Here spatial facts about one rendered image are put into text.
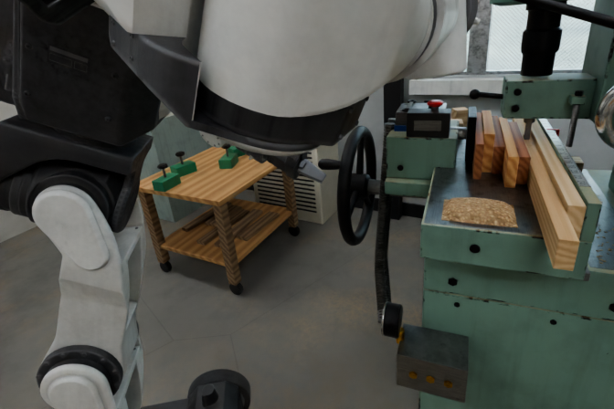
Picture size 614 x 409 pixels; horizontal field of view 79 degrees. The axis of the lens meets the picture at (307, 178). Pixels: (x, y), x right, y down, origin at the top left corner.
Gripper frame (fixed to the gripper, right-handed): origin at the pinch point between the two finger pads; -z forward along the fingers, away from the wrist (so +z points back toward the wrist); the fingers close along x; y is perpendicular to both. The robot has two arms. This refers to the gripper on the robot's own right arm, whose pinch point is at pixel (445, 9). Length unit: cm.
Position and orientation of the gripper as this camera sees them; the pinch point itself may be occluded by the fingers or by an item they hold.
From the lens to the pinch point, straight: 66.7
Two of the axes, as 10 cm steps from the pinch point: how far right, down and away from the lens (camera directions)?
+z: -3.7, 3.9, -8.4
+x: -2.4, 8.4, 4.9
